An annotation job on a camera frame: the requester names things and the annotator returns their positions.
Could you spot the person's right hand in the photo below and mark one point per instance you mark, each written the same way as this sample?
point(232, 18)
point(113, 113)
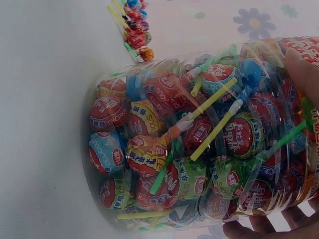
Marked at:
point(302, 74)

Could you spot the person's right fingers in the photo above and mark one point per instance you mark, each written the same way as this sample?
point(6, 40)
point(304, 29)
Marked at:
point(271, 227)

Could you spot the person's right thumb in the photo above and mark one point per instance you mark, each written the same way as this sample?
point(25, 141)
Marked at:
point(302, 73)

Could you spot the clear plastic lollipop jar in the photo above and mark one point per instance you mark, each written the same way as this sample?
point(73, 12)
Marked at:
point(117, 74)

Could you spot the pile of wrapped lollipops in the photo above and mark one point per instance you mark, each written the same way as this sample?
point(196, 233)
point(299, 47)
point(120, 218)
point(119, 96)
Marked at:
point(174, 139)

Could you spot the row of loose lollipops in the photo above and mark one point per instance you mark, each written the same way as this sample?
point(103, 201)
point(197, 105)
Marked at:
point(134, 37)

